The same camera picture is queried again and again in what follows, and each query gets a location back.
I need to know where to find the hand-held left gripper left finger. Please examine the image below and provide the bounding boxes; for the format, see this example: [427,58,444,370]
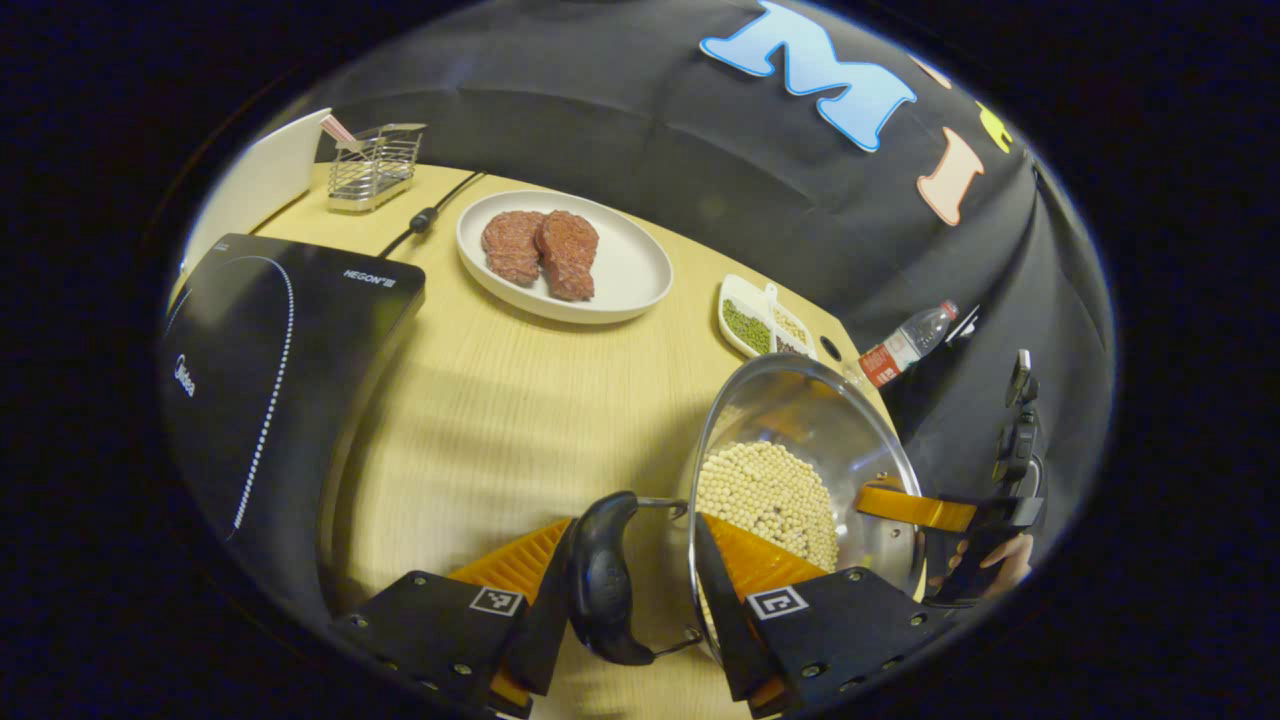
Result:
[330,515,601,718]

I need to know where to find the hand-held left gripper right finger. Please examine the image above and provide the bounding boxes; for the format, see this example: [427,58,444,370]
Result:
[693,512,951,719]

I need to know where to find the heap of yellow soybeans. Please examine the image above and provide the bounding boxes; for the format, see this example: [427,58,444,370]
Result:
[695,440,842,641]

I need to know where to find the steel pot with black handles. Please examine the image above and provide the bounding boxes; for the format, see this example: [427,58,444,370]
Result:
[565,352,927,667]

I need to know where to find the black induction cooktop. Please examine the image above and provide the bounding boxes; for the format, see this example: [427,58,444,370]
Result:
[160,233,428,601]

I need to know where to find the clear plastic bottle red label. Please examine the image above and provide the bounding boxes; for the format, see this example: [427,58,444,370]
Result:
[858,300,961,389]

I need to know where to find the heap of green beans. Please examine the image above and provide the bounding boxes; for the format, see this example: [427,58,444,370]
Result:
[722,298,774,357]

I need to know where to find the white divided dish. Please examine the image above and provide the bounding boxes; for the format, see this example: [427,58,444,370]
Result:
[717,274,819,361]

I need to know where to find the white round plate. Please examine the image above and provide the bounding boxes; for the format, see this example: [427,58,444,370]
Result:
[456,190,674,325]

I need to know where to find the red meat patty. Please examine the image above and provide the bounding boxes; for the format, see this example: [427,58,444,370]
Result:
[535,210,601,303]
[481,210,548,288]

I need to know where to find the white toaster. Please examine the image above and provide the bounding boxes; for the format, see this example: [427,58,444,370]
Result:
[185,108,333,273]

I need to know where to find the black power cable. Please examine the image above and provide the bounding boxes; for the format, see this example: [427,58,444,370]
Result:
[377,170,488,259]

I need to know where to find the wire mesh basket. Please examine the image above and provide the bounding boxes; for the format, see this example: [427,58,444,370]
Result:
[327,122,428,213]

